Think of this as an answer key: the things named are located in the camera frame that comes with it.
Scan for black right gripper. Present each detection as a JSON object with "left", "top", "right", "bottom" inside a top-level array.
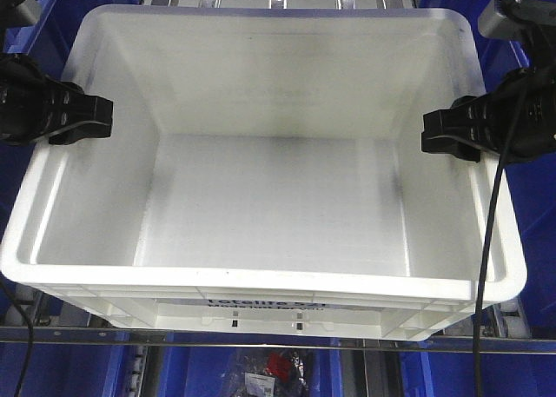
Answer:
[{"left": 421, "top": 64, "right": 555, "bottom": 162}]

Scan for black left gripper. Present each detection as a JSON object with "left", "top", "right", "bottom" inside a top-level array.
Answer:
[{"left": 1, "top": 53, "right": 114, "bottom": 146}]

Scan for white plastic tote bin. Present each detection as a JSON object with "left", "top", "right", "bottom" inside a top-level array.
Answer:
[{"left": 0, "top": 3, "right": 529, "bottom": 344}]

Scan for right blue bin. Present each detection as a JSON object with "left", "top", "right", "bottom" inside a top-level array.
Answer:
[{"left": 417, "top": 0, "right": 555, "bottom": 329}]

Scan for left blue bin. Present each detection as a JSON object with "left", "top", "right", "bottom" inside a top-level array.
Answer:
[{"left": 1, "top": 3, "right": 159, "bottom": 318}]

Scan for lower blue bin with parts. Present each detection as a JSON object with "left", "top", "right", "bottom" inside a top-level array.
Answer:
[{"left": 153, "top": 347, "right": 344, "bottom": 396}]

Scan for black right cable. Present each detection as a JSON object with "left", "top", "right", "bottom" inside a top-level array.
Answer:
[{"left": 471, "top": 79, "right": 529, "bottom": 397}]

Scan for black cable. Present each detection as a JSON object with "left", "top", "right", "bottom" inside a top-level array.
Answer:
[
  {"left": 0, "top": 279, "right": 36, "bottom": 397},
  {"left": 471, "top": 79, "right": 529, "bottom": 397}
]

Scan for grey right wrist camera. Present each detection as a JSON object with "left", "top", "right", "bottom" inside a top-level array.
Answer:
[{"left": 1, "top": 0, "right": 42, "bottom": 29}]

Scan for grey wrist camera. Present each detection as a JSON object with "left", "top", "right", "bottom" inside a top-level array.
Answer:
[
  {"left": 1, "top": 0, "right": 42, "bottom": 29},
  {"left": 477, "top": 0, "right": 555, "bottom": 41}
]

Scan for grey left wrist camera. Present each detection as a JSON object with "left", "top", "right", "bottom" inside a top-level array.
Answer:
[{"left": 477, "top": 0, "right": 555, "bottom": 41}]

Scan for black left cable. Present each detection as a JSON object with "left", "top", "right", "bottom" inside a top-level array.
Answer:
[{"left": 0, "top": 279, "right": 36, "bottom": 397}]

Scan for steel front shelf rail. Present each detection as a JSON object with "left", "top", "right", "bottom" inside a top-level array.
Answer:
[{"left": 1, "top": 326, "right": 555, "bottom": 355}]

